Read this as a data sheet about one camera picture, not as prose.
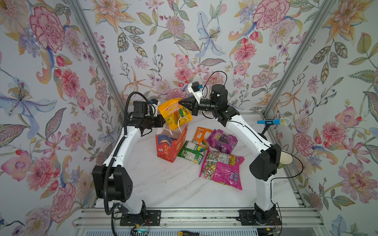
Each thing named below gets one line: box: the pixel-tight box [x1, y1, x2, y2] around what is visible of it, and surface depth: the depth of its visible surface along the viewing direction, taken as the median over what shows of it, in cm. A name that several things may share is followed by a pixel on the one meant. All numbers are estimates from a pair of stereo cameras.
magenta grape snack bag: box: [206, 128, 238, 154], surface depth 100 cm
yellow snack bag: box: [157, 98, 194, 131], surface depth 74 cm
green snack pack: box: [177, 140, 207, 165], surface depth 98 cm
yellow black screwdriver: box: [178, 230, 207, 236], surface depth 70 cm
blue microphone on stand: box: [256, 117, 291, 142], surface depth 88 cm
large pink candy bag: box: [199, 147, 246, 191], surface depth 90 cm
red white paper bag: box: [155, 116, 189, 163], surface depth 81 cm
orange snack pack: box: [192, 126, 214, 145], surface depth 106 cm
